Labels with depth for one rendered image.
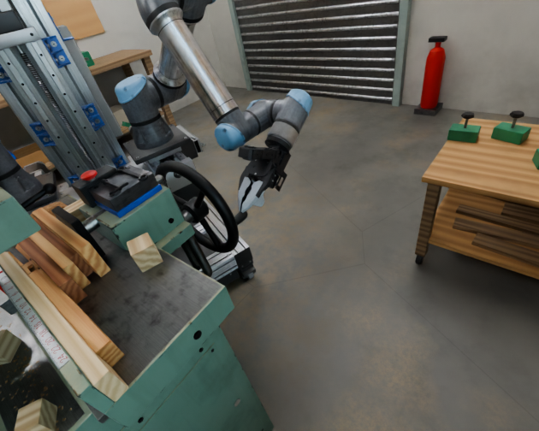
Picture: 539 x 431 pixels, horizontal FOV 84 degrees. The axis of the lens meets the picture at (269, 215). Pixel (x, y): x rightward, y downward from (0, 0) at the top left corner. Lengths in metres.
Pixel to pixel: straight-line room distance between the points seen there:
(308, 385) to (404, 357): 0.39
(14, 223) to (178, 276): 0.26
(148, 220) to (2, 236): 0.22
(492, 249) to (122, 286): 1.40
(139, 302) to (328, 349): 1.01
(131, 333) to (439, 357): 1.19
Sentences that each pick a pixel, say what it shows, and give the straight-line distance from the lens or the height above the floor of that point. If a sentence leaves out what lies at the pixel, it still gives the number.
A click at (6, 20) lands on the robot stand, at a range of 1.27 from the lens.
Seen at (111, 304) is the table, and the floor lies 0.90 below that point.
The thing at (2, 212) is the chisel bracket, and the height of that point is 1.06.
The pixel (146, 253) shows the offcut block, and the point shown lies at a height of 0.93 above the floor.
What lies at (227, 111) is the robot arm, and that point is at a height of 1.00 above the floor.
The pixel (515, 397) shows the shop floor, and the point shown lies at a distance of 1.46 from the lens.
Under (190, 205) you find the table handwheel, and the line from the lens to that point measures 0.79.
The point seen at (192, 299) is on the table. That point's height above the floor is 0.90.
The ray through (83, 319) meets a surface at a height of 0.94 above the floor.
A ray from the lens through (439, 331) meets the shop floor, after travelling 1.50.
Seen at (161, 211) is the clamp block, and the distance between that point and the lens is 0.65.
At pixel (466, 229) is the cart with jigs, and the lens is 1.64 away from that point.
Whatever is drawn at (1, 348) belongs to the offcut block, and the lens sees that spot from 0.76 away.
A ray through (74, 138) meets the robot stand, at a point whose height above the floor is 0.91.
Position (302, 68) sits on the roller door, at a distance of 3.86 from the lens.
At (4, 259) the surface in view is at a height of 0.95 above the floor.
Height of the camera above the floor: 1.26
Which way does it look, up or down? 39 degrees down
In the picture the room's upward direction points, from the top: 13 degrees counter-clockwise
